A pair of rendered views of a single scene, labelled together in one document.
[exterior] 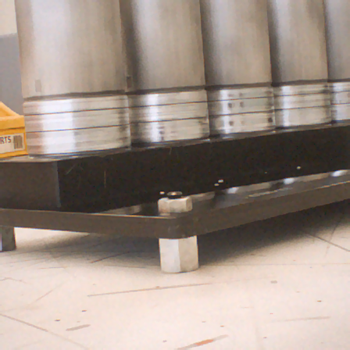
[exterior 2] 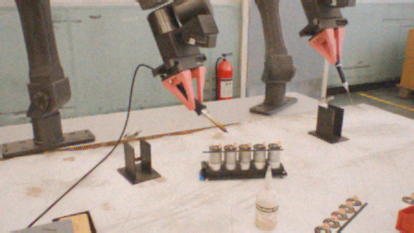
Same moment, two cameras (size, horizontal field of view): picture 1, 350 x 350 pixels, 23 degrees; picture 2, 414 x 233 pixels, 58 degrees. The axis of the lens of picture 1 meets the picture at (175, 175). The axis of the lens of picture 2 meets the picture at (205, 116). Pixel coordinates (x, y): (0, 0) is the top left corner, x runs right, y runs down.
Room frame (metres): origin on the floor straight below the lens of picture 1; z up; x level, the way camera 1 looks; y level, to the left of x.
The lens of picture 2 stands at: (0.78, 0.35, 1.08)
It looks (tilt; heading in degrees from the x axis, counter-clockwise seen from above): 18 degrees down; 221
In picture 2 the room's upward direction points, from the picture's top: straight up
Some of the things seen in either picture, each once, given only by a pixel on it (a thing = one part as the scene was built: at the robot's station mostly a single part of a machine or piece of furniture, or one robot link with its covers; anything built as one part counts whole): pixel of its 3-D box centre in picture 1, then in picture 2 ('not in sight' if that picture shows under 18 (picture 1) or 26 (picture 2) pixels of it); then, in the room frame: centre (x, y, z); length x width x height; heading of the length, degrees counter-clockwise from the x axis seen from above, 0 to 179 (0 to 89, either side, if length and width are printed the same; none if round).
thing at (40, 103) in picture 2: not in sight; (48, 101); (0.40, -0.45, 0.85); 0.09 x 0.06 x 0.06; 32
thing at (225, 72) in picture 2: not in sight; (225, 82); (-1.95, -1.76, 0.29); 0.16 x 0.15 x 0.55; 154
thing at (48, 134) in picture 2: not in sight; (47, 128); (0.40, -0.46, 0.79); 0.20 x 0.07 x 0.08; 161
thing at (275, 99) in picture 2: not in sight; (274, 93); (-0.21, -0.22, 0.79); 0.20 x 0.07 x 0.08; 3
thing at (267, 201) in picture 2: not in sight; (267, 196); (0.35, 0.10, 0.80); 0.03 x 0.03 x 0.10
